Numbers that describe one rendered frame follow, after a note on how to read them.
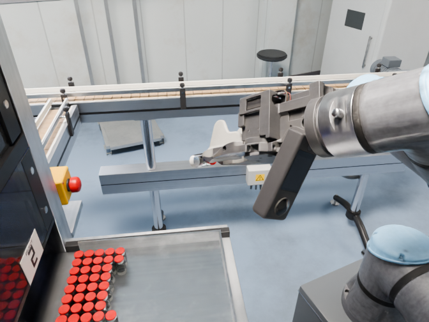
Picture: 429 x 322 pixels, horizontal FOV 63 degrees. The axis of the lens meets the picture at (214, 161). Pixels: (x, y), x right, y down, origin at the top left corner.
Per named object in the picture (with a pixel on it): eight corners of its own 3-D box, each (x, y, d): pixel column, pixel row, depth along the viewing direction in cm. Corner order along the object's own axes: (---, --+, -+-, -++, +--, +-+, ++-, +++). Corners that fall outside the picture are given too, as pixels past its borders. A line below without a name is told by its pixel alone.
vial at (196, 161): (188, 167, 57) (205, 164, 54) (189, 154, 58) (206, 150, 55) (198, 168, 59) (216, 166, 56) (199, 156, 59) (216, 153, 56)
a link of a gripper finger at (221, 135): (205, 127, 56) (251, 117, 49) (203, 163, 55) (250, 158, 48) (191, 122, 53) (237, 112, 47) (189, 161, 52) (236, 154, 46)
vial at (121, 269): (116, 276, 78) (113, 262, 75) (117, 268, 80) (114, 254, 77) (126, 275, 78) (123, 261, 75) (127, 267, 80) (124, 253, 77)
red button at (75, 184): (65, 196, 86) (60, 183, 84) (68, 186, 90) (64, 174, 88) (80, 195, 87) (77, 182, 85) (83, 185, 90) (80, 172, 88)
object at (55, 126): (37, 248, 90) (18, 201, 81) (-26, 253, 88) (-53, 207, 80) (85, 124, 146) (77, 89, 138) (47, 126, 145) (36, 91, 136)
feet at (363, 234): (362, 259, 193) (368, 241, 185) (327, 200, 234) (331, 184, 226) (375, 258, 194) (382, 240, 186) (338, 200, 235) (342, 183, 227)
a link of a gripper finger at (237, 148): (228, 149, 52) (277, 142, 46) (227, 161, 51) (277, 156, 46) (205, 144, 48) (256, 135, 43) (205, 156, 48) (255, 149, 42)
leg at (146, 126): (151, 241, 194) (133, 118, 151) (152, 230, 201) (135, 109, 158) (168, 240, 195) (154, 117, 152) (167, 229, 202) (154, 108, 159)
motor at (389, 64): (392, 96, 173) (401, 69, 166) (365, 76, 197) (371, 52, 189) (415, 95, 175) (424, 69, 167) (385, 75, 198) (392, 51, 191)
